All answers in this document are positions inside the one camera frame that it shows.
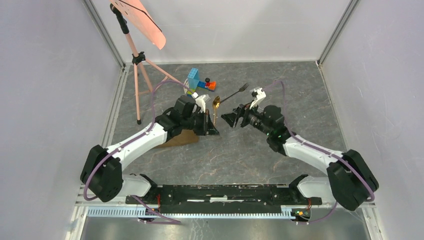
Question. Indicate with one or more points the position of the white slotted cable duct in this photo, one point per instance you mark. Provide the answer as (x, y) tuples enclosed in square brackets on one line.
[(142, 212)]

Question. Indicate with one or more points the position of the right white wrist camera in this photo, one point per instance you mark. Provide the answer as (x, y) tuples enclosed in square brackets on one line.
[(258, 95)]

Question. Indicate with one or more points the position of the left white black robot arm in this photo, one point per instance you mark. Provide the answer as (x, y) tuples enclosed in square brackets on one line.
[(102, 174)]

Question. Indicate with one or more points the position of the brown cloth napkin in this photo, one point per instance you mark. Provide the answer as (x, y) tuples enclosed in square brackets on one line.
[(186, 137)]

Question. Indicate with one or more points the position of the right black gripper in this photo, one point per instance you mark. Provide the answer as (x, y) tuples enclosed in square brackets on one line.
[(240, 112)]

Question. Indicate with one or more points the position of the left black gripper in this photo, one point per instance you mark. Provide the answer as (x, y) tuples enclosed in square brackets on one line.
[(207, 128)]

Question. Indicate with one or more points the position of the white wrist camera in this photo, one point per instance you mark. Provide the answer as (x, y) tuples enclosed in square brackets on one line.
[(201, 101), (258, 95)]

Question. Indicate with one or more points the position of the gold spoon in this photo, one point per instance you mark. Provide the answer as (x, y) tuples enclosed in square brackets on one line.
[(215, 105)]

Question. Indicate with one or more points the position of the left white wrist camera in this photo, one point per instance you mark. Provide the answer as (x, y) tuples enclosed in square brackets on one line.
[(201, 101)]

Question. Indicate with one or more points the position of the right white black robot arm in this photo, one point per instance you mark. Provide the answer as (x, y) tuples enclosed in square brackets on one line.
[(350, 179)]

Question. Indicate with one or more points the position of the colourful toy block structure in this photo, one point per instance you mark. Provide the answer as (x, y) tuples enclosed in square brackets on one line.
[(193, 82)]

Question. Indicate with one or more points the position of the pink music stand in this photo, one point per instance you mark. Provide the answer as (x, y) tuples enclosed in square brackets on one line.
[(133, 18)]

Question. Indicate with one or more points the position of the black fork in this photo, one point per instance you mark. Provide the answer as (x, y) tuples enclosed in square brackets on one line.
[(241, 89)]

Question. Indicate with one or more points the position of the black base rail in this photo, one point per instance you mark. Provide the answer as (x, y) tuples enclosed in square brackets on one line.
[(224, 199)]

